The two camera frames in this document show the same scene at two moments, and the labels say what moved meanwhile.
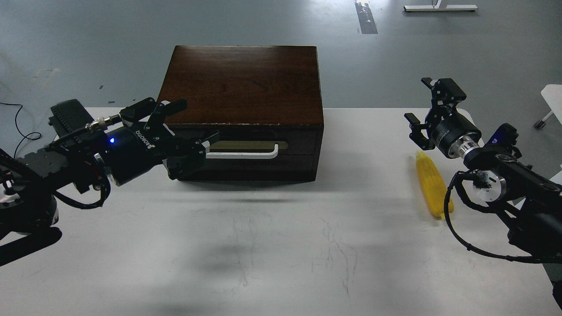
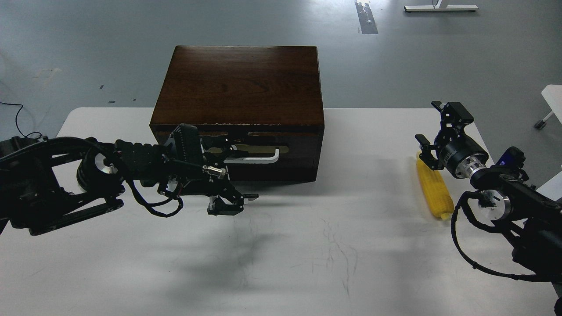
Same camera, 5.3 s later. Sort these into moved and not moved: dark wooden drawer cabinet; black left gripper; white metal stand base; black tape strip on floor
Moved: black left gripper
Not moved: black tape strip on floor; dark wooden drawer cabinet; white metal stand base
